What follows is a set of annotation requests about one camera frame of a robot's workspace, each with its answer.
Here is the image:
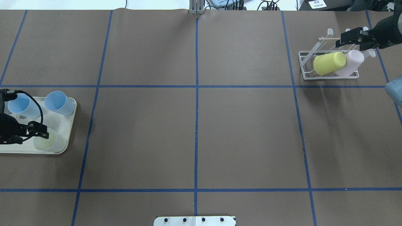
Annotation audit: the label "blue plastic cup near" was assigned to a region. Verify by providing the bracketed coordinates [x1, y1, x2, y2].
[8, 93, 41, 118]

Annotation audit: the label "white metal base plate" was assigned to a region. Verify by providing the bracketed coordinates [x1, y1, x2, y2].
[153, 216, 236, 226]

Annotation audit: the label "cream plastic tray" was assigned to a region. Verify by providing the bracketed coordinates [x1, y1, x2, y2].
[0, 96, 77, 154]

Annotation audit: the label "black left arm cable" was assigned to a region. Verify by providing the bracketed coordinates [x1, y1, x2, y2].
[6, 90, 43, 126]

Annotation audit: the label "pink plastic cup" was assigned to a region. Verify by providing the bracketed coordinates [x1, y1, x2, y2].
[335, 50, 365, 78]

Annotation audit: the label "blue plastic cup far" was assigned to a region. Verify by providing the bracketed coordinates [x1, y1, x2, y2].
[44, 91, 76, 116]

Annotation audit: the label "white wire cup rack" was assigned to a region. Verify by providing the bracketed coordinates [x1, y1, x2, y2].
[298, 28, 376, 80]

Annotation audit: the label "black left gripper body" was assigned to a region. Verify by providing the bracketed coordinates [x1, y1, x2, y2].
[0, 114, 30, 145]

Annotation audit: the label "yellow plastic cup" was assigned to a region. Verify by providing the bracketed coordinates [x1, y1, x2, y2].
[313, 51, 346, 76]

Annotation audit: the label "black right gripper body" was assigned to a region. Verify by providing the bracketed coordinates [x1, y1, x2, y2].
[360, 14, 402, 51]

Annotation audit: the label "pale green plastic cup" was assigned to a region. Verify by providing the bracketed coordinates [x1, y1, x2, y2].
[33, 128, 68, 154]

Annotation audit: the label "aluminium frame post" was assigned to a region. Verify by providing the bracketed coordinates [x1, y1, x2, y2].
[189, 0, 205, 15]

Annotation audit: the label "blue plastic cup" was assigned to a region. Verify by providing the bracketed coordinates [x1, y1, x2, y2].
[8, 93, 41, 118]
[44, 91, 76, 116]

